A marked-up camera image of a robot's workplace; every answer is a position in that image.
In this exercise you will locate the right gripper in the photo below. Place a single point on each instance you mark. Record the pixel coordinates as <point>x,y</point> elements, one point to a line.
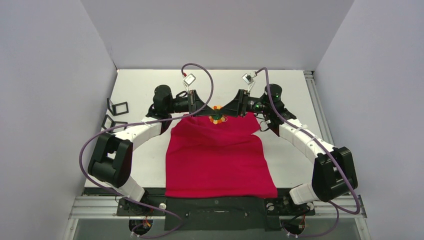
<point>243,101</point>

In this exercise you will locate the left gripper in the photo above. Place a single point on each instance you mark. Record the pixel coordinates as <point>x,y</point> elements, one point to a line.
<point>193,98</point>

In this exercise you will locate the orange yellow pompom brooch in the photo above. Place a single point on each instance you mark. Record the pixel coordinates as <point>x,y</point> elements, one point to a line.
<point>217,118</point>

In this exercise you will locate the red t-shirt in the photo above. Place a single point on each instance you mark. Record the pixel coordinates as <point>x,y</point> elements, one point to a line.
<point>206,160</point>

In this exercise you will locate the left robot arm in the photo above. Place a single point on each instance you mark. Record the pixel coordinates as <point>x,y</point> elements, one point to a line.
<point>111,160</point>

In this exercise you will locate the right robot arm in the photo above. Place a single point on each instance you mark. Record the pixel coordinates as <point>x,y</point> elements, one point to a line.
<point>334,171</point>

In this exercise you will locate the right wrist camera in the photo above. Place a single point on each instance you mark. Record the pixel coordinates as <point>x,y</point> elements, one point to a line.
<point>248,78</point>

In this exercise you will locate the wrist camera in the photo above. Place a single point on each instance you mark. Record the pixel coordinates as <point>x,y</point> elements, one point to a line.
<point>189,79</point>
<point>248,78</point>

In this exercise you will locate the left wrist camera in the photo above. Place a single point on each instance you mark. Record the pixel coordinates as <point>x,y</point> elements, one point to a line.
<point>189,79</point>

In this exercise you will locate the aluminium side rail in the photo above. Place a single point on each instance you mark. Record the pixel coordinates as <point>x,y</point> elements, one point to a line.
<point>318,108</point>

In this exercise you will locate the black frame stand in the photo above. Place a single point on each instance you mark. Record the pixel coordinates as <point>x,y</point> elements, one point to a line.
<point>108,122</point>
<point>117,109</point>

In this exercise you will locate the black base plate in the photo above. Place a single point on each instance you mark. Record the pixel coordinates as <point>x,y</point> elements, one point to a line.
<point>236,213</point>

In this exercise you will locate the aluminium front rail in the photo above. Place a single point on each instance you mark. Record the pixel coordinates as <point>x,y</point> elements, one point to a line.
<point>106,207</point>

